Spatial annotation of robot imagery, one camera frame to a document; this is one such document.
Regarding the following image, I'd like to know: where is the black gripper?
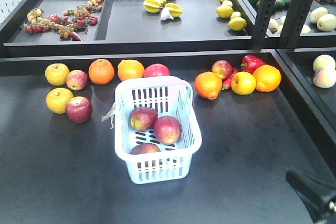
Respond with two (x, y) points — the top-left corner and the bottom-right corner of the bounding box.
(286, 169), (335, 223)

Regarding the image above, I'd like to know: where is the light blue plastic basket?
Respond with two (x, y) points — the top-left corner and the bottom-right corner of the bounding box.
(102, 76), (202, 184)

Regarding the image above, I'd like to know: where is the pale peach fruit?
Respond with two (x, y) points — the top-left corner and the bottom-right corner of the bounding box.
(312, 54), (335, 72)
(312, 67), (335, 88)

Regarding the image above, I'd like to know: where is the round orange right group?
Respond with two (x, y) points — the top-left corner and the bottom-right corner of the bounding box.
(253, 65), (281, 92)

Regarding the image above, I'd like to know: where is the yellow apple right group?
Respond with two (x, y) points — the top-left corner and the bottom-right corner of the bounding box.
(231, 71), (256, 95)

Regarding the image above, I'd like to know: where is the red chili pepper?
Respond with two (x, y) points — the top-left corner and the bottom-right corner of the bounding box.
(222, 67), (238, 90)

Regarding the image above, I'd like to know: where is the red bell pepper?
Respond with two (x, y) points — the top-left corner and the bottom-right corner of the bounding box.
(240, 55), (266, 74)

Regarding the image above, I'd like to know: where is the black wooden display stand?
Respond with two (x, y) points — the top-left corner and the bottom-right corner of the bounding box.
(0, 0), (336, 224)

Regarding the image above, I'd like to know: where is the orange with stem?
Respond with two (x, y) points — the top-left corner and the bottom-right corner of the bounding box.
(194, 71), (222, 100)

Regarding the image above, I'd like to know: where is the small red yellow apple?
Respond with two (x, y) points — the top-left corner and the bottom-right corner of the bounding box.
(211, 60), (233, 81)

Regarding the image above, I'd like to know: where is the large red apple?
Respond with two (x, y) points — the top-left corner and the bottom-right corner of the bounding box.
(143, 63), (170, 77)

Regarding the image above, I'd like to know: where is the white garlic bulb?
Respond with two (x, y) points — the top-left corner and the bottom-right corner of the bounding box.
(160, 7), (174, 21)

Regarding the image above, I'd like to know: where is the red apple left group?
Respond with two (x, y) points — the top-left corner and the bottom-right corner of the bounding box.
(66, 97), (92, 123)

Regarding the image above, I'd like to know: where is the pink apple left group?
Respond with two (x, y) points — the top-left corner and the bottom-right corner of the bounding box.
(66, 70), (88, 91)

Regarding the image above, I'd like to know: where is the yellow apple front left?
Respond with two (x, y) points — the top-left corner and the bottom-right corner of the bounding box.
(46, 88), (74, 114)

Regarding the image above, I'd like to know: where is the yellow apple back left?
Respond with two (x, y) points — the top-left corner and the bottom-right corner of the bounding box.
(45, 63), (70, 86)

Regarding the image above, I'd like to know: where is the cherry tomato pile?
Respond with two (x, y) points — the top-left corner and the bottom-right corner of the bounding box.
(20, 0), (104, 41)

